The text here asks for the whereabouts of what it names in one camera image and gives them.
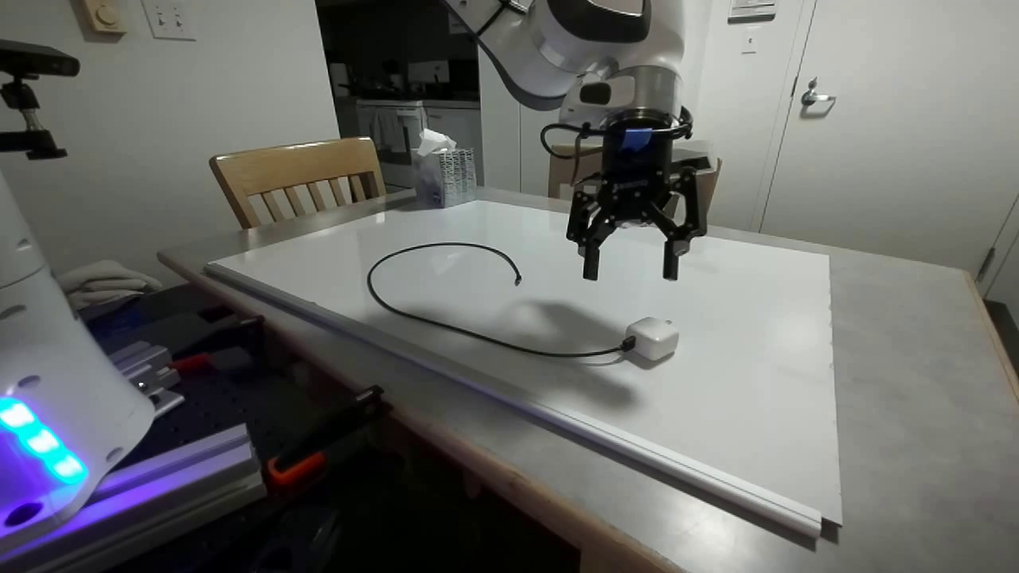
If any light wooden slat-back chair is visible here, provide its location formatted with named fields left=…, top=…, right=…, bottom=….
left=544, top=145, right=726, bottom=227
left=205, top=134, right=391, bottom=235

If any black camera on stand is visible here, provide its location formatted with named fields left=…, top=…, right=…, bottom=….
left=0, top=40, right=82, bottom=163

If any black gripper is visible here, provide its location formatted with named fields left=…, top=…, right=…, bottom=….
left=563, top=112, right=705, bottom=285

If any white tissue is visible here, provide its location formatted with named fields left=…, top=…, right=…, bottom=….
left=409, top=125, right=459, bottom=166

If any beige folded cloth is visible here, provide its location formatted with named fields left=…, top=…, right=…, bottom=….
left=57, top=257, right=165, bottom=318

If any silver door lever handle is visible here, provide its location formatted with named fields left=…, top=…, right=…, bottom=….
left=797, top=77, right=840, bottom=121

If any silver aluminium mount block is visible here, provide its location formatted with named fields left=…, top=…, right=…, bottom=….
left=108, top=342, right=187, bottom=421

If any large white board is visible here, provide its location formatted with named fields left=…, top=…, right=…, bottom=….
left=202, top=198, right=847, bottom=544

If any black charger cable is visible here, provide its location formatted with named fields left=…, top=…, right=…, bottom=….
left=363, top=240, right=637, bottom=364

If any red handled black clamp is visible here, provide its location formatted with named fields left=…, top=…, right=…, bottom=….
left=265, top=387, right=387, bottom=495
left=168, top=347, right=265, bottom=382

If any white charger adapter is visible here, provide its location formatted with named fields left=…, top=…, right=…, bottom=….
left=622, top=316, right=681, bottom=369

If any blue grey tissue box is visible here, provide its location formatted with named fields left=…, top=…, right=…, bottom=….
left=407, top=148, right=476, bottom=214

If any beige round thermostat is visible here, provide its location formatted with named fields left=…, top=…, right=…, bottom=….
left=71, top=0, right=131, bottom=41

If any white light switch plate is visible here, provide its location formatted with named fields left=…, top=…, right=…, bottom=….
left=139, top=0, right=202, bottom=44

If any aluminium extrusion rail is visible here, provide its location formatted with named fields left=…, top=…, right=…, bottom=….
left=18, top=425, right=266, bottom=573

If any grey door sign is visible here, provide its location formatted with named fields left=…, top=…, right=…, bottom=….
left=726, top=0, right=780, bottom=30

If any black robot cable harness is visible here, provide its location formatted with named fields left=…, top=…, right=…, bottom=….
left=539, top=117, right=609, bottom=163

